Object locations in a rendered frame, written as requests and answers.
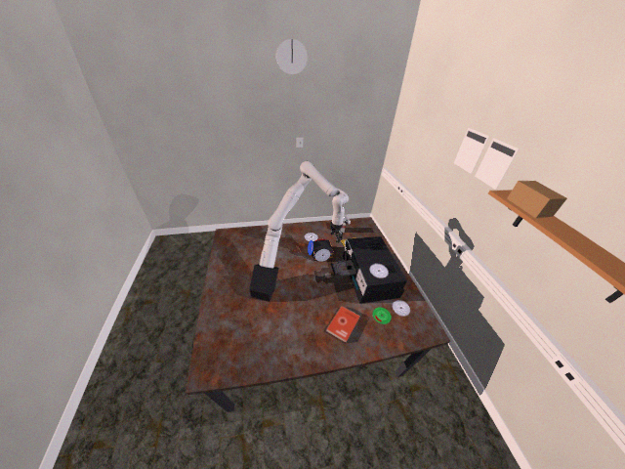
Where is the green cd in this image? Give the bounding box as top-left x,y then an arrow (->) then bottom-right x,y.
373,308 -> 392,324

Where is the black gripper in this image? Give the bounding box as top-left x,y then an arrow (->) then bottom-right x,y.
330,222 -> 343,243

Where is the red paperback book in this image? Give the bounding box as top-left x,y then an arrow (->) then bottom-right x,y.
326,307 -> 360,342

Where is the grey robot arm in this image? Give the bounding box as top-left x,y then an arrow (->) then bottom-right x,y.
260,161 -> 351,268

